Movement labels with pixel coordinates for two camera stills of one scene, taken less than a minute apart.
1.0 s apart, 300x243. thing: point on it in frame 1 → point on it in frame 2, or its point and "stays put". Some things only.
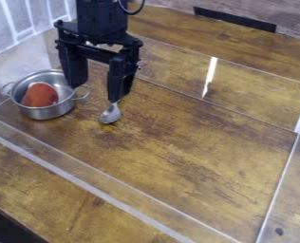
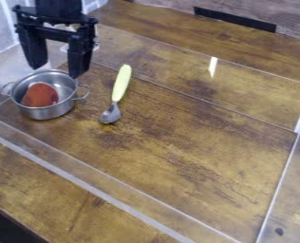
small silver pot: (45, 94) stays put
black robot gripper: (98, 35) → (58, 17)
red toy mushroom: (40, 95) stays put
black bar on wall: (237, 19) stays put
